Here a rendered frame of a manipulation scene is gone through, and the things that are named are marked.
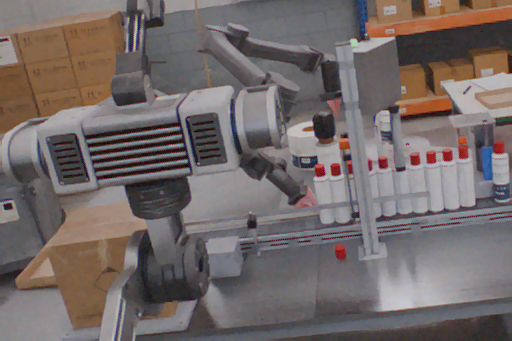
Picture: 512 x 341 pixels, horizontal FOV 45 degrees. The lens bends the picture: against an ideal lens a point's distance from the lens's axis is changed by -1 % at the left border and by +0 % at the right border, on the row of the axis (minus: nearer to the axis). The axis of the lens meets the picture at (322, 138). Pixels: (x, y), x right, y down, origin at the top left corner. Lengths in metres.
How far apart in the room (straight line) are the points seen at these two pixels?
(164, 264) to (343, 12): 5.09
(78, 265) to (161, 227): 0.51
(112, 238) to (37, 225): 2.36
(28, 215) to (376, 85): 2.79
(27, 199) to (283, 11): 3.29
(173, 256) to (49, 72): 4.02
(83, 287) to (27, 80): 3.66
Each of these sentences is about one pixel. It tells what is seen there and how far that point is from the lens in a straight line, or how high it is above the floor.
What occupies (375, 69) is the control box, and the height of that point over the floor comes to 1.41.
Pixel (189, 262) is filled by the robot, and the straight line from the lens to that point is 1.41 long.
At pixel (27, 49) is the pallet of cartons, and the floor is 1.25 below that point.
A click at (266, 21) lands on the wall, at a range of 6.35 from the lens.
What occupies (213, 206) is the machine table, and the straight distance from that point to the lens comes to 2.54.
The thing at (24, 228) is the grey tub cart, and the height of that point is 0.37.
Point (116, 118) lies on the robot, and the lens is 1.31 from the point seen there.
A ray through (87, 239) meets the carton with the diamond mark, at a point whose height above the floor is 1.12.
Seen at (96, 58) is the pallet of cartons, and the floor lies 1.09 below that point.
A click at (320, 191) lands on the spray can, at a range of 2.04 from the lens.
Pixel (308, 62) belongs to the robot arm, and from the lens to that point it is 2.09.
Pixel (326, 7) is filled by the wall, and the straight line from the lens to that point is 6.30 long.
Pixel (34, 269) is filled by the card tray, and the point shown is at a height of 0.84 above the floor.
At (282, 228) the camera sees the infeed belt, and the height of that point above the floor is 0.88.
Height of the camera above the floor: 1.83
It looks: 19 degrees down
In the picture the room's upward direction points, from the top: 9 degrees counter-clockwise
